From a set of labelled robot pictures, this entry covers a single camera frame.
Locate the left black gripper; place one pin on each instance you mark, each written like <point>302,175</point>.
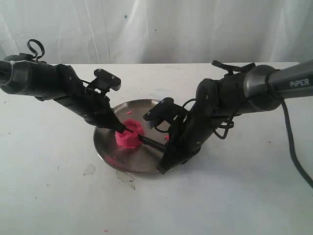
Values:
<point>90,103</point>

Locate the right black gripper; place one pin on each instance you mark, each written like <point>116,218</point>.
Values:
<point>186,141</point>

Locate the pink putty lump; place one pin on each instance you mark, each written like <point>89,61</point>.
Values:
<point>127,139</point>

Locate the black kitchen knife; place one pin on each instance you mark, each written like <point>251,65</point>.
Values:
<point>150,142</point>

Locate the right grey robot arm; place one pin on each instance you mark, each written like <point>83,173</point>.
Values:
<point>248,89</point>

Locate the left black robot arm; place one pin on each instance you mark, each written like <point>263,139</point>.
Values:
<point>20,75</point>

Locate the round stainless steel plate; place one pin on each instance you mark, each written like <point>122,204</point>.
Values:
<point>141,160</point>

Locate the white backdrop curtain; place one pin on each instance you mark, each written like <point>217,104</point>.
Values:
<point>159,31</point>

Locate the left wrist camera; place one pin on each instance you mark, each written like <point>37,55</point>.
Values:
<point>104,81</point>

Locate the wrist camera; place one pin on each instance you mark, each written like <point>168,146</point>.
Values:
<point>104,81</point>
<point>166,110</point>

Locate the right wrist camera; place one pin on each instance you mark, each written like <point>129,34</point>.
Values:
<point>166,110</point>

